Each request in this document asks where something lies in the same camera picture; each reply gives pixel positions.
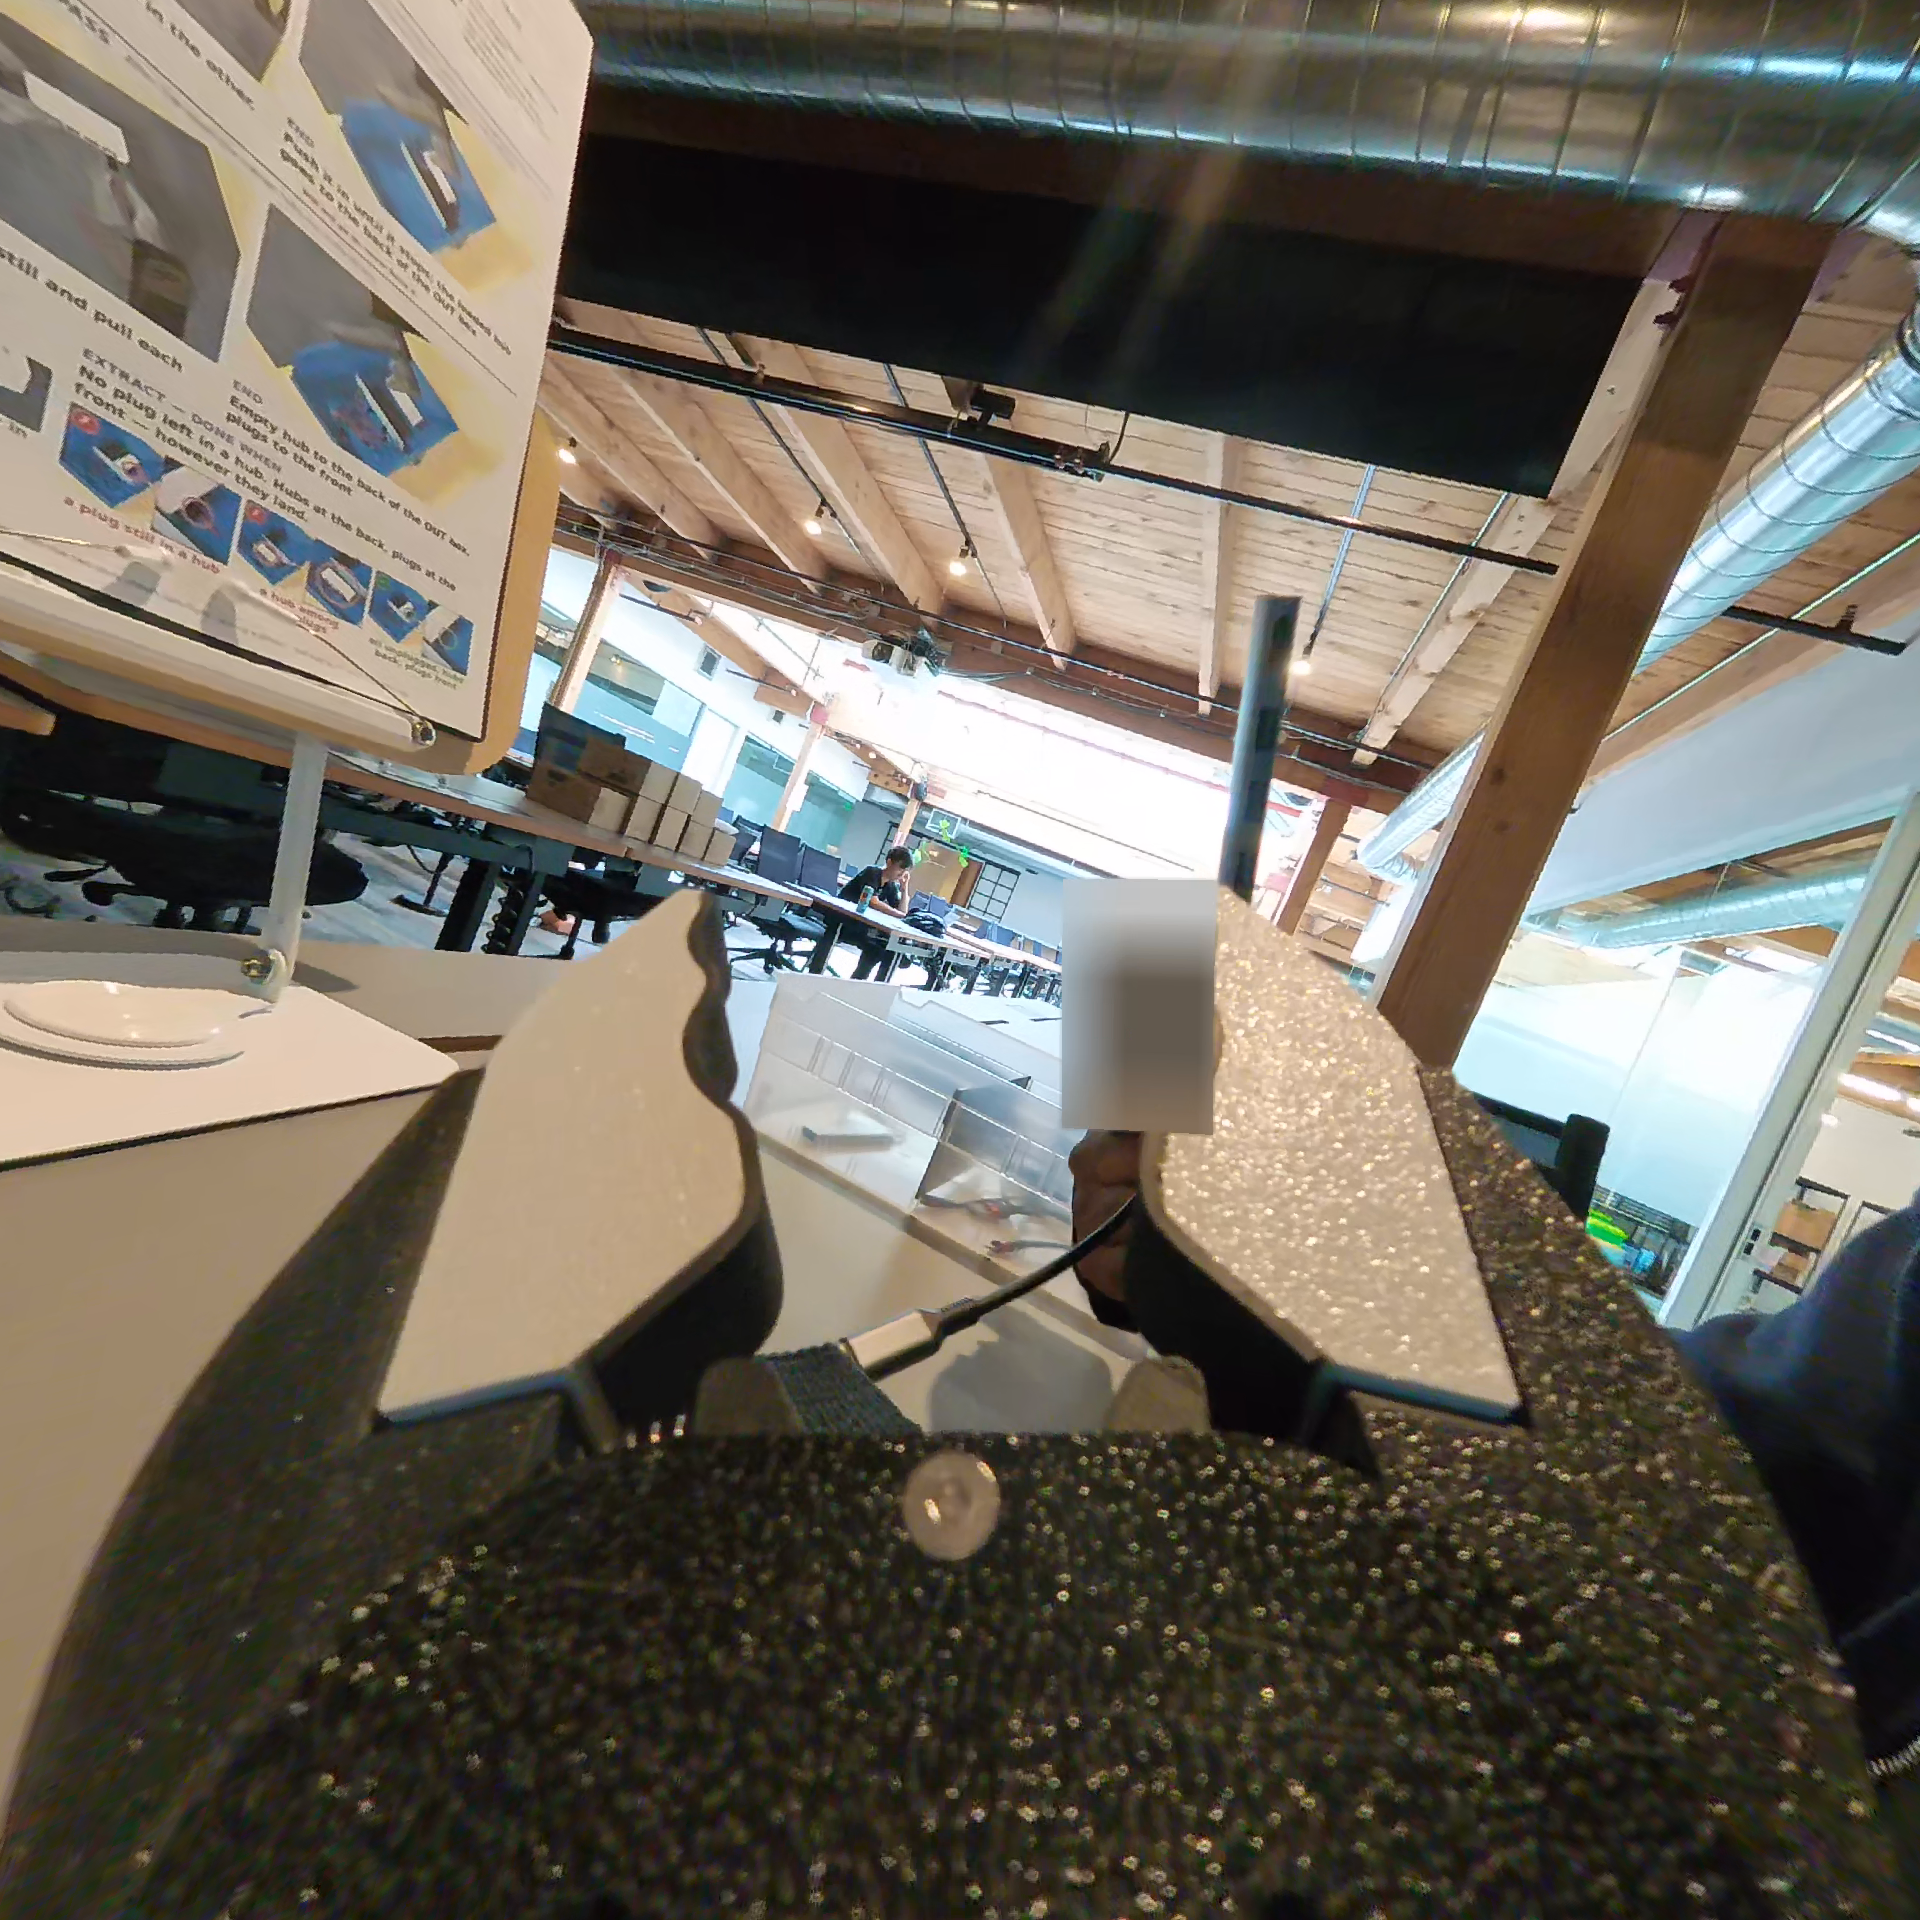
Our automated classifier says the black multi-head usb cable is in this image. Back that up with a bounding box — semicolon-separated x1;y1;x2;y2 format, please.
936;1190;1074;1261

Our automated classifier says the person's right hand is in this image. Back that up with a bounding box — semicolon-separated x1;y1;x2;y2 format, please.
1068;1125;1150;1336

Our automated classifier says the long wooden desk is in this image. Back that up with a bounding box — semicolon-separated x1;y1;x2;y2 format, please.
323;754;840;963
810;883;1068;1002

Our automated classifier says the wooden post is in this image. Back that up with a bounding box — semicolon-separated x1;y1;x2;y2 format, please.
1276;790;1356;934
1372;224;1853;1069

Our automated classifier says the metal air duct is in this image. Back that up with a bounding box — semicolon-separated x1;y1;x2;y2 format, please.
584;0;1920;886
1530;866;1883;952

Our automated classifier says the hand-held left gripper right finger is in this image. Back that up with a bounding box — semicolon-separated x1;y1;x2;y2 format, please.
1124;890;1532;1448

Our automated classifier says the clear plastic bin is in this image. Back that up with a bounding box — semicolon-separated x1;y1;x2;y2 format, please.
743;975;1119;1277

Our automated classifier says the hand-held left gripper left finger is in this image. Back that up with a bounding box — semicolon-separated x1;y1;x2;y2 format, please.
374;890;783;1448

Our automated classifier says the stack of cardboard boxes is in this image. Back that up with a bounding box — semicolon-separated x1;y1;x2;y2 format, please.
525;732;741;868

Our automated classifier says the printed instruction board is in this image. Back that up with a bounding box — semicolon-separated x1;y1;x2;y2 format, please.
0;0;596;778

